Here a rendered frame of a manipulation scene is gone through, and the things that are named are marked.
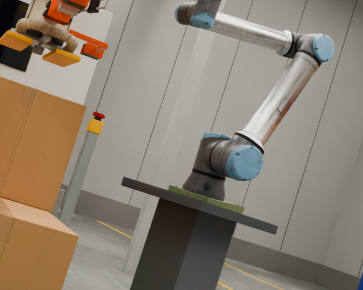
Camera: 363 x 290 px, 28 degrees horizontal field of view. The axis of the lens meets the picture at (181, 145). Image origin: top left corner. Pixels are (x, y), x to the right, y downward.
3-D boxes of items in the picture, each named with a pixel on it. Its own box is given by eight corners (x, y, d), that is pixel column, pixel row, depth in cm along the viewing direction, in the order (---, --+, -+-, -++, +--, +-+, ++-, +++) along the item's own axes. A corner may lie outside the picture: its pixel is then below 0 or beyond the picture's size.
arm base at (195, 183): (201, 193, 327) (207, 171, 328) (232, 203, 314) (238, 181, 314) (173, 186, 314) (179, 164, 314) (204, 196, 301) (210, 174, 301)
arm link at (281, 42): (301, 37, 331) (175, -4, 297) (319, 37, 320) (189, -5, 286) (296, 62, 331) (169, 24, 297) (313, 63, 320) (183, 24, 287)
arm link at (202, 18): (201, 30, 291) (211, 2, 291) (216, 30, 281) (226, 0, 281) (182, 22, 286) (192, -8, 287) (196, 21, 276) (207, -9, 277)
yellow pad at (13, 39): (-3, 43, 297) (1, 31, 298) (21, 52, 301) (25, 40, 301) (6, 34, 265) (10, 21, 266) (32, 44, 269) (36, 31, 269)
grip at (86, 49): (79, 53, 326) (83, 43, 327) (97, 60, 329) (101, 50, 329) (83, 52, 318) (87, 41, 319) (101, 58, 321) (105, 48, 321)
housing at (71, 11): (55, 10, 245) (60, -3, 246) (74, 17, 247) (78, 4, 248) (59, 7, 239) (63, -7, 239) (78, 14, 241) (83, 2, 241)
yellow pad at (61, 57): (41, 59, 304) (45, 48, 304) (64, 67, 307) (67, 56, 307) (55, 52, 272) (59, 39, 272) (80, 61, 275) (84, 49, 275)
